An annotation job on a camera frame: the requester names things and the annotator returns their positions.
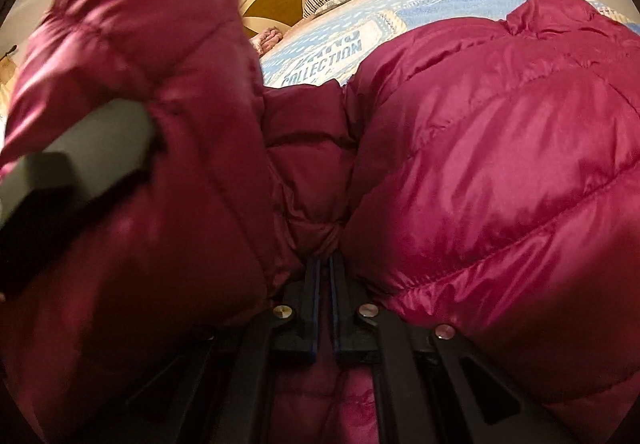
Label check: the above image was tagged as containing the magenta puffer down jacket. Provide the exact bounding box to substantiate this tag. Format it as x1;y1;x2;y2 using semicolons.
1;0;639;443

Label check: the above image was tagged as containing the pink floral pillow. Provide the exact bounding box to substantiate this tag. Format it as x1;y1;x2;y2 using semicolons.
250;26;283;57

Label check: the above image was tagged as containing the blue patterned bed sheet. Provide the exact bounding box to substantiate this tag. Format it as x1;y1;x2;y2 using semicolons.
260;0;639;97

